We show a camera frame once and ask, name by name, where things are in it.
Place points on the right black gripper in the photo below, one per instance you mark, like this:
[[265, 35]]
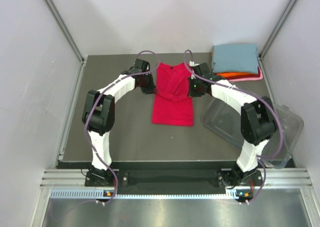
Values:
[[191, 93]]

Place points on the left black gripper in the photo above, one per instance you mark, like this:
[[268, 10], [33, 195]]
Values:
[[151, 88]]

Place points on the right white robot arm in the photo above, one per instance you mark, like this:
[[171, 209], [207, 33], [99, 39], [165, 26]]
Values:
[[258, 121]]

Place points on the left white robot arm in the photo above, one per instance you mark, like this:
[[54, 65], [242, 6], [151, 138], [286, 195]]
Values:
[[99, 117]]

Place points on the folded orange t shirt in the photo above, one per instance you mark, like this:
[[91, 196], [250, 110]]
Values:
[[228, 75]]

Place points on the folded dark red t shirt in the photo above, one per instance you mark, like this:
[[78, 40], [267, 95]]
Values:
[[237, 78]]

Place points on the clear plastic bin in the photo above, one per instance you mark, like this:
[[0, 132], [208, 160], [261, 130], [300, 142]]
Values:
[[225, 122]]

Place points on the folded blue t shirt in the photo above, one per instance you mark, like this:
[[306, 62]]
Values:
[[235, 57]]

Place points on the folded pink t shirt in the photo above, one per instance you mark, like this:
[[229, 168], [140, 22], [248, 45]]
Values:
[[251, 78]]

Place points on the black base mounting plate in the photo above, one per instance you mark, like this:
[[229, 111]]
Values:
[[214, 173]]

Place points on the right aluminium frame post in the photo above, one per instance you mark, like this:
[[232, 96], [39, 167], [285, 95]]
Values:
[[278, 27]]

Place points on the aluminium frame post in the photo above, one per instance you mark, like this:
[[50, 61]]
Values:
[[64, 29], [278, 27]]

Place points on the left aluminium frame post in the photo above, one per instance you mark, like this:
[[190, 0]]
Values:
[[64, 29]]

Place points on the slotted grey cable duct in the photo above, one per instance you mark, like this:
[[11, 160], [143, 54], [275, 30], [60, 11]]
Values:
[[105, 194]]

